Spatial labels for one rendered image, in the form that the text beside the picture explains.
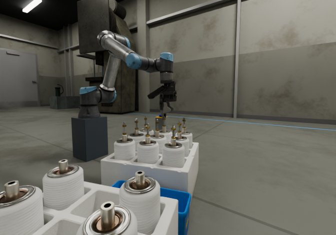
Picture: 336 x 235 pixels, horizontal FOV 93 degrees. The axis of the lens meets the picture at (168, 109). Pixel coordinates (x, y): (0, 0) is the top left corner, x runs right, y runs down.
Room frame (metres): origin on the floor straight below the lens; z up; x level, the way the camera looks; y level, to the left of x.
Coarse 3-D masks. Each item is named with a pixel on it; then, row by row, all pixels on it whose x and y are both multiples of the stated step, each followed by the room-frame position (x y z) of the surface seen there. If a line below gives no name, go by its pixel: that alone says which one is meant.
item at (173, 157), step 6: (162, 150) 0.65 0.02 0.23; (168, 150) 0.62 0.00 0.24; (174, 150) 0.62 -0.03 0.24; (180, 150) 0.63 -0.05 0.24; (162, 156) 0.65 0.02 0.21; (168, 156) 0.62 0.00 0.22; (174, 156) 0.62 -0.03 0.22; (180, 156) 0.63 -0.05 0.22; (162, 162) 0.65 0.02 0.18; (168, 162) 0.62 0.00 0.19; (174, 162) 0.62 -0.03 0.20; (180, 162) 0.63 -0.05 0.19
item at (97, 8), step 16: (80, 0) 3.88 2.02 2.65; (96, 0) 3.71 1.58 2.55; (112, 0) 4.10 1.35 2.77; (80, 16) 3.89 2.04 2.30; (96, 16) 3.72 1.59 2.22; (112, 16) 3.67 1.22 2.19; (80, 32) 3.90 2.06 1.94; (96, 32) 3.72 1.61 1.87; (128, 32) 4.35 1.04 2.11; (80, 48) 3.90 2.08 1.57; (96, 48) 3.73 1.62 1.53; (96, 80) 4.04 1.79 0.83; (128, 80) 4.12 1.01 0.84; (128, 96) 4.14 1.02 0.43; (112, 112) 3.98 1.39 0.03
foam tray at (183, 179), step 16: (192, 144) 0.92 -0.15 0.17; (112, 160) 0.67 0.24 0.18; (160, 160) 0.67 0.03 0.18; (192, 160) 0.69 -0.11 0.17; (112, 176) 0.66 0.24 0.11; (128, 176) 0.64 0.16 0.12; (160, 176) 0.60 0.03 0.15; (176, 176) 0.58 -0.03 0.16; (192, 176) 0.69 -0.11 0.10; (192, 192) 0.70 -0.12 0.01
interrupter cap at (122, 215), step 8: (120, 208) 0.28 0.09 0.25; (88, 216) 0.26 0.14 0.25; (96, 216) 0.26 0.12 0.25; (120, 216) 0.26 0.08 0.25; (128, 216) 0.26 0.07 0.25; (88, 224) 0.24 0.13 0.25; (96, 224) 0.25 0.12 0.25; (120, 224) 0.24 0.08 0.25; (128, 224) 0.24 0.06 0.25; (88, 232) 0.23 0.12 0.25; (96, 232) 0.23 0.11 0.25; (104, 232) 0.23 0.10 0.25; (112, 232) 0.23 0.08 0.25; (120, 232) 0.23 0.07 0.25
